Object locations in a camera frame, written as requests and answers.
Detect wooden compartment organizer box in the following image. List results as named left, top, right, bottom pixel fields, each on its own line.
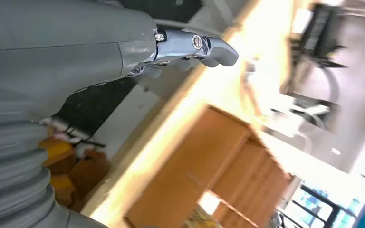
left=124, top=105, right=293, bottom=228

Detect black handheld controller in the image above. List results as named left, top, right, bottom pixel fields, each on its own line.
left=291, top=3, right=347, bottom=69

